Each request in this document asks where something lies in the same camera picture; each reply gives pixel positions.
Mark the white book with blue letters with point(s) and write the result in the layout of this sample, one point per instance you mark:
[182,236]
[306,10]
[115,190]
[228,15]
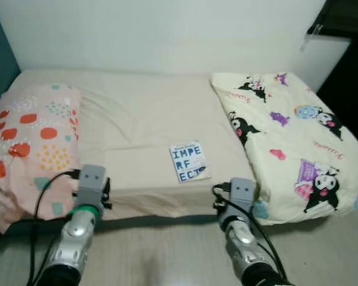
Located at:
[190,162]

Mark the cream cartoon print blanket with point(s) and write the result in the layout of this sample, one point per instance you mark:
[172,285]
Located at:
[286,143]

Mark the pink pillow with orange spots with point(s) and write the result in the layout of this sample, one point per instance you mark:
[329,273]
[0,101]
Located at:
[30,131]

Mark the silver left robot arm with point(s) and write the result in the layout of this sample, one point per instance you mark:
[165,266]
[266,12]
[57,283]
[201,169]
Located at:
[74,238]

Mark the bed with cream sheet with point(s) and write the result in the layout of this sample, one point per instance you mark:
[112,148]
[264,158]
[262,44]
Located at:
[149,113]

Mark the teal upholstered headboard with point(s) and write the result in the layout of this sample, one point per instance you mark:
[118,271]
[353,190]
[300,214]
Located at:
[0,59]

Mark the clear plastic corner guard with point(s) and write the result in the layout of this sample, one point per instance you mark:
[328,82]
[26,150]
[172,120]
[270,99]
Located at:
[313,39]

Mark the black desk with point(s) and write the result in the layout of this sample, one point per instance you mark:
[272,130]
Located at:
[346,15]

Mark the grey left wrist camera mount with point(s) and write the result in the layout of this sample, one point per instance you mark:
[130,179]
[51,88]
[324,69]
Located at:
[91,182]

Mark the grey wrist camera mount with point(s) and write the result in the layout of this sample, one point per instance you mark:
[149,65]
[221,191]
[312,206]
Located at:
[243,193]
[91,182]

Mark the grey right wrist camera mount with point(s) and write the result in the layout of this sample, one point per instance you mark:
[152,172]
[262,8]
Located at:
[243,193]

